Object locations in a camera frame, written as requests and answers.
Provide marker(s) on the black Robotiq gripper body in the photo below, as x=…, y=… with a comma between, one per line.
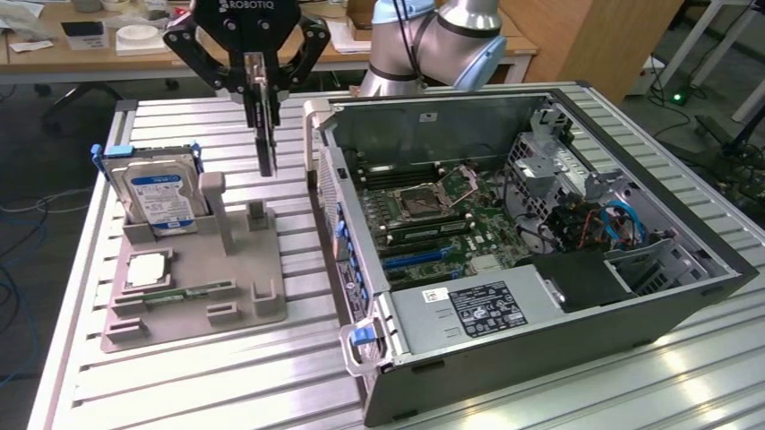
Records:
x=247, y=27

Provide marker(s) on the Nvidia graphics card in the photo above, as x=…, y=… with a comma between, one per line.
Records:
x=267, y=152

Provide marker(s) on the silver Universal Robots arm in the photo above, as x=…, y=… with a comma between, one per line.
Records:
x=459, y=22

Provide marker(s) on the white paper sheets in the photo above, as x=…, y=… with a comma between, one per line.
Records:
x=349, y=42

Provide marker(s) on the red small items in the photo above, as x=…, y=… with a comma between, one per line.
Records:
x=180, y=13

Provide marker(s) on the white round holder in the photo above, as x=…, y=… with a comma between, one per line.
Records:
x=140, y=42

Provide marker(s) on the cardboard box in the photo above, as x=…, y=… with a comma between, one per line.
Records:
x=361, y=15

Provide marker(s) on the white box with dark lid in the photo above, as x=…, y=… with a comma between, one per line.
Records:
x=82, y=38

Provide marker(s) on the black chair base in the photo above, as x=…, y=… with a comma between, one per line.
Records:
x=82, y=96

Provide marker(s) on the wooden desk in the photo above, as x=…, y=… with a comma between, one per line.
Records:
x=70, y=62

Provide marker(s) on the grey cup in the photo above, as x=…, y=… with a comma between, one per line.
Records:
x=86, y=5

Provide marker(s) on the white paper slip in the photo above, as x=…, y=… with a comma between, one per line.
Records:
x=29, y=46

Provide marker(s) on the hard disk in blue caddy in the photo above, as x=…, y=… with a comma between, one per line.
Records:
x=157, y=201

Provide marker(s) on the CPU socket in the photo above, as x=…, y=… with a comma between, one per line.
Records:
x=420, y=201

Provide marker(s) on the CPU socket cover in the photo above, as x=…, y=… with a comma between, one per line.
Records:
x=459, y=183

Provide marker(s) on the RAM stick with black chips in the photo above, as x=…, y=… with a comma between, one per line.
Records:
x=427, y=230

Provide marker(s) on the grey printed parts rack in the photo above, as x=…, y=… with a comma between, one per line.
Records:
x=196, y=260

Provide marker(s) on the green motherboard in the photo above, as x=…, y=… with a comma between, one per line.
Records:
x=478, y=224

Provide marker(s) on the wooden cabinet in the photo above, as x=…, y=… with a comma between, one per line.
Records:
x=596, y=45

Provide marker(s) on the silver CPU chip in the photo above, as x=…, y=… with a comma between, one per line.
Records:
x=148, y=271

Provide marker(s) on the metal disk bay cage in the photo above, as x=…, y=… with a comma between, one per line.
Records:
x=538, y=188

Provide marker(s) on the blue expansion slot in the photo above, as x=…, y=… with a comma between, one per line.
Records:
x=418, y=259

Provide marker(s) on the green RAM stick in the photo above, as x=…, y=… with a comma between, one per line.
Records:
x=179, y=295

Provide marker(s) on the silver chipset heatsink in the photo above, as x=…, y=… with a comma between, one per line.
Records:
x=492, y=266

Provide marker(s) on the grey power supply unit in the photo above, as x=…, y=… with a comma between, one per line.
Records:
x=478, y=309

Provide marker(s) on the blue case latch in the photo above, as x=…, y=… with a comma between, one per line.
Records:
x=360, y=337

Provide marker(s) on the open black PC case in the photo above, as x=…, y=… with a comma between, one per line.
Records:
x=538, y=380

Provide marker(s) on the green lit power switch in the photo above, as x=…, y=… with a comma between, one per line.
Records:
x=677, y=97

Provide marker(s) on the white desk frame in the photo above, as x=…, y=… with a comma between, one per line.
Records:
x=719, y=45

